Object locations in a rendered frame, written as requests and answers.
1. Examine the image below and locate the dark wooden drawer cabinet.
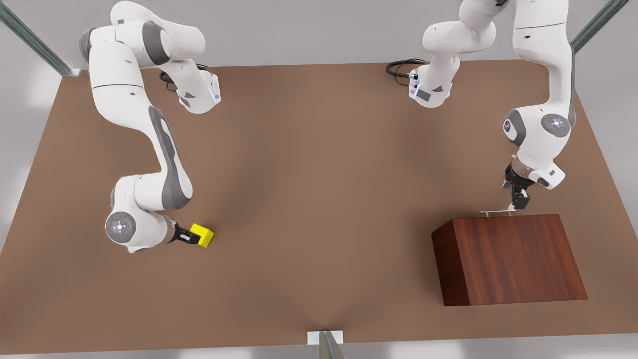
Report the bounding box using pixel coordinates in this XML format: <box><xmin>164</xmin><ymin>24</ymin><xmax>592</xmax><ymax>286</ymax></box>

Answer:
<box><xmin>431</xmin><ymin>214</ymin><xmax>589</xmax><ymax>307</ymax></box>

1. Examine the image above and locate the black cable loop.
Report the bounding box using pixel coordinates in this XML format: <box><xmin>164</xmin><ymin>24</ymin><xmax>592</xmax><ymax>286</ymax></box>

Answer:
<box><xmin>159</xmin><ymin>63</ymin><xmax>209</xmax><ymax>93</ymax></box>
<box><xmin>385</xmin><ymin>58</ymin><xmax>427</xmax><ymax>86</ymax></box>

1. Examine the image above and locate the silver frame post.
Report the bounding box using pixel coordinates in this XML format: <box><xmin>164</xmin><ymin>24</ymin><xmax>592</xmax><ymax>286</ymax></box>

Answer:
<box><xmin>570</xmin><ymin>0</ymin><xmax>630</xmax><ymax>53</ymax></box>
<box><xmin>0</xmin><ymin>4</ymin><xmax>81</xmax><ymax>78</ymax></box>
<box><xmin>307</xmin><ymin>330</ymin><xmax>345</xmax><ymax>359</ymax></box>

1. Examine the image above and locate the yellow square block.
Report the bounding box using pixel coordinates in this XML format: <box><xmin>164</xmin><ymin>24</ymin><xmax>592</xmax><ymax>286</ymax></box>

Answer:
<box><xmin>190</xmin><ymin>224</ymin><xmax>215</xmax><ymax>248</ymax></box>

